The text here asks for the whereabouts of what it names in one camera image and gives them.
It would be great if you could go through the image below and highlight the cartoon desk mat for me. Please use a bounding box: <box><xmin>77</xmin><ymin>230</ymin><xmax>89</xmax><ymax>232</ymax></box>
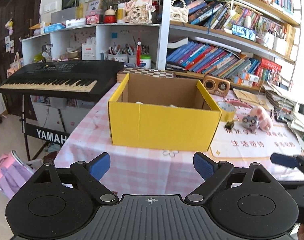
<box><xmin>209</xmin><ymin>100</ymin><xmax>302</xmax><ymax>159</ymax></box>

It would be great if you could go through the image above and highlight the pink checkered tablecloth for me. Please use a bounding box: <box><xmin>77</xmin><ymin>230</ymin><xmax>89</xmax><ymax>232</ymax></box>
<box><xmin>54</xmin><ymin>81</ymin><xmax>304</xmax><ymax>199</ymax></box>

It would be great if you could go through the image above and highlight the pink plush paw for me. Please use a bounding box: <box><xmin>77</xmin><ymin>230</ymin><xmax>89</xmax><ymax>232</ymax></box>
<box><xmin>250</xmin><ymin>106</ymin><xmax>273</xmax><ymax>132</ymax></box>

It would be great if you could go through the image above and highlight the keyboard stand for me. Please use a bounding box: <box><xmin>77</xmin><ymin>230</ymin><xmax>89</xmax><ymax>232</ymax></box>
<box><xmin>20</xmin><ymin>95</ymin><xmax>70</xmax><ymax>161</ymax></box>

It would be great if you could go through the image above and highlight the black binder clip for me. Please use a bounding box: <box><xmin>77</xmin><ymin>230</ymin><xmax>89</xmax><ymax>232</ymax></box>
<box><xmin>225</xmin><ymin>120</ymin><xmax>235</xmax><ymax>131</ymax></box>

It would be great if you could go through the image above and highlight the black power adapter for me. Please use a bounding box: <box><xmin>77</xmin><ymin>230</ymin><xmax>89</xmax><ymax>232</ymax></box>
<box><xmin>298</xmin><ymin>103</ymin><xmax>304</xmax><ymax>115</ymax></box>

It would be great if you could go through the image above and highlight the grey toy car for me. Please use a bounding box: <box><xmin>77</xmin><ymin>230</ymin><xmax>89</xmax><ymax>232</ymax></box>
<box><xmin>242</xmin><ymin>115</ymin><xmax>259</xmax><ymax>133</ymax></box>

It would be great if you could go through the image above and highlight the stack of papers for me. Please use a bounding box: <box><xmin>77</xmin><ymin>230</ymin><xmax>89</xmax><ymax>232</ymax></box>
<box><xmin>263</xmin><ymin>83</ymin><xmax>304</xmax><ymax>149</ymax></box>

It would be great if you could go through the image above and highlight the yellow tape roll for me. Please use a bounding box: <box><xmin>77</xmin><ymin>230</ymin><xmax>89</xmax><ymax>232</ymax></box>
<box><xmin>217</xmin><ymin>101</ymin><xmax>237</xmax><ymax>122</ymax></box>

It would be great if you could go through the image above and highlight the yellow cardboard box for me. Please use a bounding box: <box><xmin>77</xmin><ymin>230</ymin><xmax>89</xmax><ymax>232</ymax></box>
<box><xmin>108</xmin><ymin>74</ymin><xmax>222</xmax><ymax>151</ymax></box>

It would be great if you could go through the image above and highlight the purple pink backpack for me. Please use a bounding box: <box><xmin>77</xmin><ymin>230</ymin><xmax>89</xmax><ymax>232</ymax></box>
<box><xmin>0</xmin><ymin>151</ymin><xmax>43</xmax><ymax>199</ymax></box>

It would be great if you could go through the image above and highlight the wooden retro radio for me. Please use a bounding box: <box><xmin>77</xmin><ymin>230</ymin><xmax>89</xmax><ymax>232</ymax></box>
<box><xmin>202</xmin><ymin>75</ymin><xmax>230</xmax><ymax>97</ymax></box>

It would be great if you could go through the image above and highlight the black Yamaha keyboard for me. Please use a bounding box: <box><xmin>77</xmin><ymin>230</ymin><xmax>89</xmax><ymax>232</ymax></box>
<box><xmin>0</xmin><ymin>60</ymin><xmax>124</xmax><ymax>102</ymax></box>

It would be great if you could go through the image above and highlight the wooden chessboard box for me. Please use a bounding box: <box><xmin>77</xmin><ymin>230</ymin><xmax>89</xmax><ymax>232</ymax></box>
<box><xmin>117</xmin><ymin>67</ymin><xmax>175</xmax><ymax>83</ymax></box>

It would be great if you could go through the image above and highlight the white green-lid jar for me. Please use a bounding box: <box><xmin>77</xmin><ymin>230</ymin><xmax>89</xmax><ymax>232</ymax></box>
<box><xmin>139</xmin><ymin>54</ymin><xmax>151</xmax><ymax>69</ymax></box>

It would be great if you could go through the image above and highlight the white bookshelf unit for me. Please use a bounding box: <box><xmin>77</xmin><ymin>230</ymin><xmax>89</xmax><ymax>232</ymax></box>
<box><xmin>21</xmin><ymin>0</ymin><xmax>303</xmax><ymax>91</ymax></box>

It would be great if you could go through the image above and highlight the red white doll figurine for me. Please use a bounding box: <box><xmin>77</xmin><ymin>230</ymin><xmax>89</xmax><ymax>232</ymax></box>
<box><xmin>104</xmin><ymin>6</ymin><xmax>117</xmax><ymax>24</ymax></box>

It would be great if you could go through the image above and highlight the white quilted handbag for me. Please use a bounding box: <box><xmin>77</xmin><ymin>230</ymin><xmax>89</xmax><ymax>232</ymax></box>
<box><xmin>170</xmin><ymin>0</ymin><xmax>189</xmax><ymax>23</ymax></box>

